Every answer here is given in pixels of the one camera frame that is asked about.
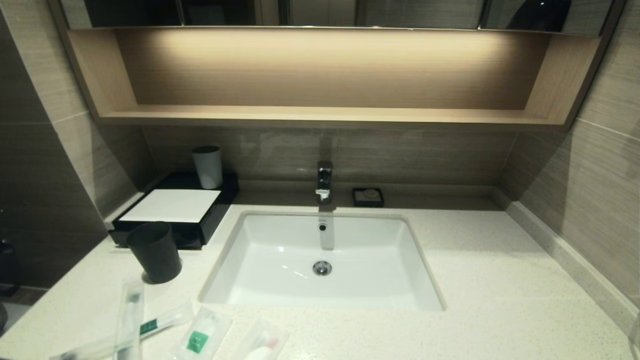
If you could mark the black cup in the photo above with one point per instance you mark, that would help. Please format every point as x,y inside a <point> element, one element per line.
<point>154,252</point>

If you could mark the black soap dish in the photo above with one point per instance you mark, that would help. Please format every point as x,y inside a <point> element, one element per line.
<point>356,200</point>

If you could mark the round beige soap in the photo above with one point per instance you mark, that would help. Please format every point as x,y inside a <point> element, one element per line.
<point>371,193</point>

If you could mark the chrome faucet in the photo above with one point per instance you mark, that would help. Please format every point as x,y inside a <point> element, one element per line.
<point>324,180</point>

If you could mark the white cup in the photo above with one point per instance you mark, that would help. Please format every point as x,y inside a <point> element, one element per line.
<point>207,167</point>

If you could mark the toothbrush in clear wrapper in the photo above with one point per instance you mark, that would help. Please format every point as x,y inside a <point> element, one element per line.
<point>129,320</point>

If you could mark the white sink basin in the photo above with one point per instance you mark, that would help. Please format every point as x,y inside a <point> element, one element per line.
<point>280,270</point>

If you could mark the wooden wall shelf niche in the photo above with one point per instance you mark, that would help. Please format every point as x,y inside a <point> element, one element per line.
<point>320,75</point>

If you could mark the clear sachet with green label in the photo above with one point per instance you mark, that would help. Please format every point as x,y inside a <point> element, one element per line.
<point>200,335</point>

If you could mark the black box with white top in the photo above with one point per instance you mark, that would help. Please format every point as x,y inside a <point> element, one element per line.
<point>190,205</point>

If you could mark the mirror cabinet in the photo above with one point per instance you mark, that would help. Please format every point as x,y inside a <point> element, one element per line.
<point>320,12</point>

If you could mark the clear sachet with pink item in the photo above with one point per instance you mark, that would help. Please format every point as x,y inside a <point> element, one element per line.
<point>262,342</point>

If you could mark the chrome sink drain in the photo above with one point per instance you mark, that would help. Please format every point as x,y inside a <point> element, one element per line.
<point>322,268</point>

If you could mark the toothbrush wrapper with green label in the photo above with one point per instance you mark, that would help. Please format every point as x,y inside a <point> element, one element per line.
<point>165,320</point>

